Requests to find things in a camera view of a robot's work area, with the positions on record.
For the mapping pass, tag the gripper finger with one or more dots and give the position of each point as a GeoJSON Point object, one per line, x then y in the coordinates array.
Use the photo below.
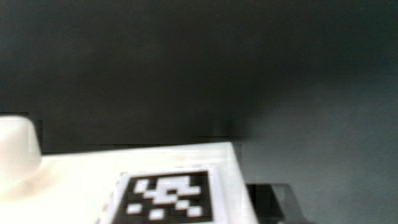
{"type": "Point", "coordinates": [276, 204]}

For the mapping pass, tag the white front drawer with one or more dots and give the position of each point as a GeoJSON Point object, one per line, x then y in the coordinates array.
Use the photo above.
{"type": "Point", "coordinates": [166, 185]}

